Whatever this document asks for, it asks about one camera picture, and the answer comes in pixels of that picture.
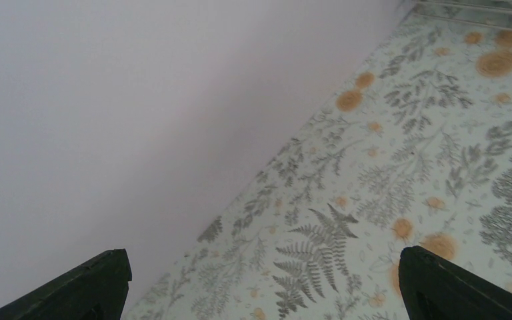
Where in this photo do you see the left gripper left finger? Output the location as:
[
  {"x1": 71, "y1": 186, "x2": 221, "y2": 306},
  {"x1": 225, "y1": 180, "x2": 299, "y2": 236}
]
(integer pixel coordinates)
[{"x1": 0, "y1": 249, "x2": 132, "y2": 319}]

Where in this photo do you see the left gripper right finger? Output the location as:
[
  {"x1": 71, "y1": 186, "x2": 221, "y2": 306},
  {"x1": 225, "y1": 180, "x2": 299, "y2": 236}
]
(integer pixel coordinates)
[{"x1": 398, "y1": 246, "x2": 512, "y2": 320}]

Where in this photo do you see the floral table mat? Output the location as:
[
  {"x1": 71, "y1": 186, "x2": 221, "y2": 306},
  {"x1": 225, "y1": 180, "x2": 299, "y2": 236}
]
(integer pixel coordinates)
[{"x1": 126, "y1": 1, "x2": 512, "y2": 319}]

